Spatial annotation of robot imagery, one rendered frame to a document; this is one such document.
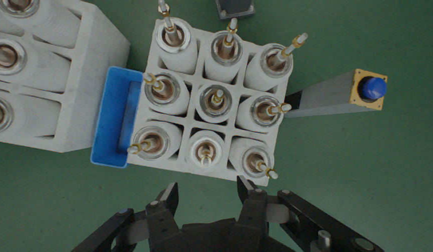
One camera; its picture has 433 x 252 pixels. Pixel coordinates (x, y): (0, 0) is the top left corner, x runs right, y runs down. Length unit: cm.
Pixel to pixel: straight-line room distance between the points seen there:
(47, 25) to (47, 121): 21
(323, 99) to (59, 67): 64
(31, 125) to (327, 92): 67
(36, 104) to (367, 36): 117
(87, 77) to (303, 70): 76
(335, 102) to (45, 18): 64
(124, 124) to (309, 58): 80
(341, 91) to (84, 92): 63
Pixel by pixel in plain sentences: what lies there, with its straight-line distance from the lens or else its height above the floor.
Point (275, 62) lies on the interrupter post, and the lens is 37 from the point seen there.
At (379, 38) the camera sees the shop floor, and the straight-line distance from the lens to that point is 104.
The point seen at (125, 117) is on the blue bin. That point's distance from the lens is 64.
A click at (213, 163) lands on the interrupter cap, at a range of 33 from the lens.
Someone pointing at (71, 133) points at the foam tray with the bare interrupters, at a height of 16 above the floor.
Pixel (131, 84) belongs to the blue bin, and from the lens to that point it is 65.
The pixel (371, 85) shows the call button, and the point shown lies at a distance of 40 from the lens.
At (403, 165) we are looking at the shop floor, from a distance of 108.
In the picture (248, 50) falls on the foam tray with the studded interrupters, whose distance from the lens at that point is 46.
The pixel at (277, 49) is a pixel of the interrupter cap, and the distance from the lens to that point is 39.
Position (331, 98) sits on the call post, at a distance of 42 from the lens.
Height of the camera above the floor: 57
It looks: 85 degrees down
